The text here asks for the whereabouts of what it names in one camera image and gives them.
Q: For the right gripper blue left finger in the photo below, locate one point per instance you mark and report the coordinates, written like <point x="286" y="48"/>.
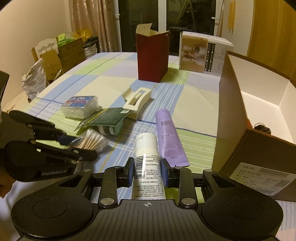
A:
<point x="128" y="172"/>

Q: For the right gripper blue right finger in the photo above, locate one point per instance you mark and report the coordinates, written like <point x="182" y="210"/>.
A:
<point x="166" y="173"/>

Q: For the white cream tube with barcode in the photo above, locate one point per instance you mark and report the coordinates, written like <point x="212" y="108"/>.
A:
<point x="147" y="180"/>

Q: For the dark purple velvet scrunchie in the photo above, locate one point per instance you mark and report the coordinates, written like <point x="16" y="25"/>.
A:
<point x="261" y="127"/>

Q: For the person's left hand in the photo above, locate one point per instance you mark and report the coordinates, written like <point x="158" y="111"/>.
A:
<point x="6" y="182"/>

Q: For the purple cosmetic tube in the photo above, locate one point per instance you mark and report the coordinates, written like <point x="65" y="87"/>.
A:
<point x="170" y="146"/>

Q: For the bundle of cotton swabs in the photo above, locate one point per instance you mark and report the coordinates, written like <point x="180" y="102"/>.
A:
<point x="91" y="140"/>

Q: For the green packaged item with card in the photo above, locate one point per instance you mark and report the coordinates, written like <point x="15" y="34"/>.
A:
<point x="107" y="121"/>

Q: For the cream hair claw clip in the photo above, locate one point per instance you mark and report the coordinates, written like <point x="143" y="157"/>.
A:
<point x="135" y="100"/>

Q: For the plaid tablecloth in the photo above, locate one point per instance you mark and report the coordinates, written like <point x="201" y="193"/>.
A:
<point x="192" y="99"/>

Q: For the blue-labelled floss pick box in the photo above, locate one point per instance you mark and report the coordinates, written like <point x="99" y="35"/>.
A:
<point x="80" y="107"/>

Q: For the white plastic bag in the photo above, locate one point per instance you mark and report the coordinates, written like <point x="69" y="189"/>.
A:
<point x="35" y="81"/>

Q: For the brown cardboard shoe box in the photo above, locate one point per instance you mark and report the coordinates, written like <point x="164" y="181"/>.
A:
<point x="251" y="93"/>

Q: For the brown cardboard boxes stack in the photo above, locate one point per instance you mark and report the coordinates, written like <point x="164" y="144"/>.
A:
<point x="58" y="59"/>

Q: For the white printed product box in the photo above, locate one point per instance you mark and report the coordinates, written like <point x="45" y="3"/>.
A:
<point x="203" y="53"/>

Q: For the dark red open carton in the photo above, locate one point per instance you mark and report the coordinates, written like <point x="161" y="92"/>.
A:
<point x="152" y="53"/>

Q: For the metal pot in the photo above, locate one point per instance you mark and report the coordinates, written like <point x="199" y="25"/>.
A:
<point x="90" y="50"/>

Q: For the green tissue pack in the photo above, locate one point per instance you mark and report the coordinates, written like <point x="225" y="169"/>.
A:
<point x="64" y="38"/>

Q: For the yellow plastic bag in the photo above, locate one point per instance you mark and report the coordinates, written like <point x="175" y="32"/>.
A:
<point x="83" y="34"/>

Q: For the glass balcony door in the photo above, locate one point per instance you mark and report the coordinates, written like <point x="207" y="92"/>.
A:
<point x="201" y="16"/>

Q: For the beige curtain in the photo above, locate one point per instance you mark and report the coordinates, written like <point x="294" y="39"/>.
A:
<point x="97" y="16"/>

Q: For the wooden wardrobe door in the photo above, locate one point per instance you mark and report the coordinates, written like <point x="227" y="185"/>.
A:
<point x="272" y="39"/>

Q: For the wooden wall hanging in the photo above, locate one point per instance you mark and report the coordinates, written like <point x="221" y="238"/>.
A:
<point x="231" y="15"/>

